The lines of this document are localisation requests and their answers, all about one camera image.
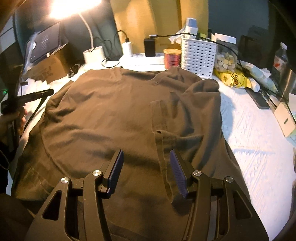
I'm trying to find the dark brown t-shirt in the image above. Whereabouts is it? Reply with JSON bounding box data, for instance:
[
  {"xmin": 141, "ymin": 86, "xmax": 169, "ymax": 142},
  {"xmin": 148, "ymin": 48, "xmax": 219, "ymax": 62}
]
[{"xmin": 11, "ymin": 67, "xmax": 248, "ymax": 240}]

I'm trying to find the person's left hand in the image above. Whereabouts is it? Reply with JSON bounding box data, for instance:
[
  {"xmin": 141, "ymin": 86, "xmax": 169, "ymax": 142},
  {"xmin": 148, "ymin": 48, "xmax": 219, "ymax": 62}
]
[{"xmin": 0, "ymin": 108, "xmax": 28, "ymax": 144}]

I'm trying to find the brown cardboard box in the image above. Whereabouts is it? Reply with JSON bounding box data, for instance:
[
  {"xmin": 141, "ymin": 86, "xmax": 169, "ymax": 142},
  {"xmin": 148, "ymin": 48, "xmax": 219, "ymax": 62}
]
[{"xmin": 22, "ymin": 43, "xmax": 76, "ymax": 83}]

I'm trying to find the black tablet screen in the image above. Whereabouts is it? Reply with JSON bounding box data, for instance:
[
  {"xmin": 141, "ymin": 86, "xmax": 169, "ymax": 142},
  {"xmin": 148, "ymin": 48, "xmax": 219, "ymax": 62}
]
[{"xmin": 25, "ymin": 22, "xmax": 68, "ymax": 64}]

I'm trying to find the black smartphone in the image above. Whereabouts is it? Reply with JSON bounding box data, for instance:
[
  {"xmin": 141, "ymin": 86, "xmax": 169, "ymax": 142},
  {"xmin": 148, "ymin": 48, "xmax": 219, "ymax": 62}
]
[{"xmin": 245, "ymin": 88, "xmax": 270, "ymax": 109}]

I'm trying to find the yellow duck snack bag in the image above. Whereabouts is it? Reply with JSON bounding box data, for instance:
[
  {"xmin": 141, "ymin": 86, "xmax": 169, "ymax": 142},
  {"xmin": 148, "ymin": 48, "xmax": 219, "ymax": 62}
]
[{"xmin": 214, "ymin": 69, "xmax": 252, "ymax": 88}]

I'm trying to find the white desk lamp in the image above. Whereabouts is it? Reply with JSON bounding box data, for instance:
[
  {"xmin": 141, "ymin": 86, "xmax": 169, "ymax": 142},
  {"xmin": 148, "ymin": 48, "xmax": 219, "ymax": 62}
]
[{"xmin": 49, "ymin": 0, "xmax": 104, "ymax": 65}]

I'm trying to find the white power strip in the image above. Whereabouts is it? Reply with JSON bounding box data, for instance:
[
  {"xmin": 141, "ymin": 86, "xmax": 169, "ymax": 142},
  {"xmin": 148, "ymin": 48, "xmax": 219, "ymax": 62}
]
[{"xmin": 119, "ymin": 53, "xmax": 166, "ymax": 72}]

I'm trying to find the red tin can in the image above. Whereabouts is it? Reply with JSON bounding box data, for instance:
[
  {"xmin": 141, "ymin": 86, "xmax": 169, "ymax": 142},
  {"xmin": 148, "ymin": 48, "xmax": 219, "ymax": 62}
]
[{"xmin": 164, "ymin": 49, "xmax": 182, "ymax": 69}]

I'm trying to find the white perforated plastic basket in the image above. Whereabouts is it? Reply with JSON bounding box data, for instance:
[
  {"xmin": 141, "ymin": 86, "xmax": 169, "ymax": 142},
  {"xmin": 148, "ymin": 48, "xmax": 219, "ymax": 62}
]
[{"xmin": 181, "ymin": 38, "xmax": 217, "ymax": 78}]

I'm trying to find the white small box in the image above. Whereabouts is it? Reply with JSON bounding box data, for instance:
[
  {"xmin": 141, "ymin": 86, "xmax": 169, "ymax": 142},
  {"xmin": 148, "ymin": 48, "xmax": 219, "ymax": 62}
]
[{"xmin": 274, "ymin": 102, "xmax": 295, "ymax": 138}]

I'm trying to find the clear jar with white lid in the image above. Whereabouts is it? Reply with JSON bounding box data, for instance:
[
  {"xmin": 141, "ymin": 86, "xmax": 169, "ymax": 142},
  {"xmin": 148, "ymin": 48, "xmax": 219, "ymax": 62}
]
[{"xmin": 212, "ymin": 33, "xmax": 238, "ymax": 73}]

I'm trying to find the tissue pack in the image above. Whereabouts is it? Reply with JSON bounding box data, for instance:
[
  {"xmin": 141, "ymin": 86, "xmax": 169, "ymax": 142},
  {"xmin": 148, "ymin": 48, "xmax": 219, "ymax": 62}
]
[{"xmin": 241, "ymin": 61, "xmax": 278, "ymax": 92}]

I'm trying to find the white usb charger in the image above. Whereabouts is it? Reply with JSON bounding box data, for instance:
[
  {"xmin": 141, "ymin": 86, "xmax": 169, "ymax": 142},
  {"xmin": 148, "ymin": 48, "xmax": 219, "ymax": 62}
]
[{"xmin": 121, "ymin": 38, "xmax": 133, "ymax": 57}]

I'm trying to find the black power adapter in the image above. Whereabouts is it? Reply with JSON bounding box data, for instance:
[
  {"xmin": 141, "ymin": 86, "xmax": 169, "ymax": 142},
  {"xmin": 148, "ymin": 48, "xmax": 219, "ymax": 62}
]
[{"xmin": 144, "ymin": 38, "xmax": 156, "ymax": 57}]

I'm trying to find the blue white bottle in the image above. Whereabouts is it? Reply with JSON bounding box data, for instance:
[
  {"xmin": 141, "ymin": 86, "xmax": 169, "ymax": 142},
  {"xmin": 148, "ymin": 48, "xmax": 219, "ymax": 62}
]
[{"xmin": 184, "ymin": 18, "xmax": 198, "ymax": 39}]

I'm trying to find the plastic water bottle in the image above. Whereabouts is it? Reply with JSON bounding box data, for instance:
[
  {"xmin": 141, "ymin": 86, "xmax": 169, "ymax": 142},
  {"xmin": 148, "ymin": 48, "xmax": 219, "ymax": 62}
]
[{"xmin": 271, "ymin": 42, "xmax": 288, "ymax": 85}]

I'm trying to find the black charger cable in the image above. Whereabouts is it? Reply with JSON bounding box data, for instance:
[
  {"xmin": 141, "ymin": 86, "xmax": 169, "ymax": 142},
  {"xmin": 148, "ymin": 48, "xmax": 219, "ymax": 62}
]
[{"xmin": 92, "ymin": 30, "xmax": 130, "ymax": 69}]

